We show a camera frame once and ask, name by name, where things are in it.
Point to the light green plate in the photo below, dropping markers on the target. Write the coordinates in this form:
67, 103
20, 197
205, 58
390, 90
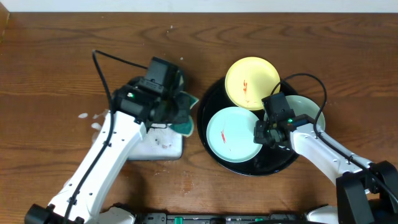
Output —
302, 105
230, 134

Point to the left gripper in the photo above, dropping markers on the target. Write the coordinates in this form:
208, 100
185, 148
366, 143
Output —
173, 109

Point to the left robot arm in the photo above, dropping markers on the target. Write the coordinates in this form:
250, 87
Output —
83, 195

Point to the black rectangular soap tray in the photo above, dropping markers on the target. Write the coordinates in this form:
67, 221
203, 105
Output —
158, 144

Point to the black round tray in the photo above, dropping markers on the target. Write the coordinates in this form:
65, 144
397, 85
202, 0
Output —
267, 162

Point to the light green plate front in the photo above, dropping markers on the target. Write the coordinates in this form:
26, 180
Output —
230, 134

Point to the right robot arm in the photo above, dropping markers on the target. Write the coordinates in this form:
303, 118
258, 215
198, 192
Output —
366, 191

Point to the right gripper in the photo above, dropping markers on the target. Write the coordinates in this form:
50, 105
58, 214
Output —
259, 136

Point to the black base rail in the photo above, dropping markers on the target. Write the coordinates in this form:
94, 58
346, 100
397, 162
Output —
163, 218

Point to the yellow plate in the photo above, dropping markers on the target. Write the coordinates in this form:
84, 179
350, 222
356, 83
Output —
249, 80

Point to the green yellow sponge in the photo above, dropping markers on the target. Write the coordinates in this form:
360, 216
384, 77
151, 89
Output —
185, 125

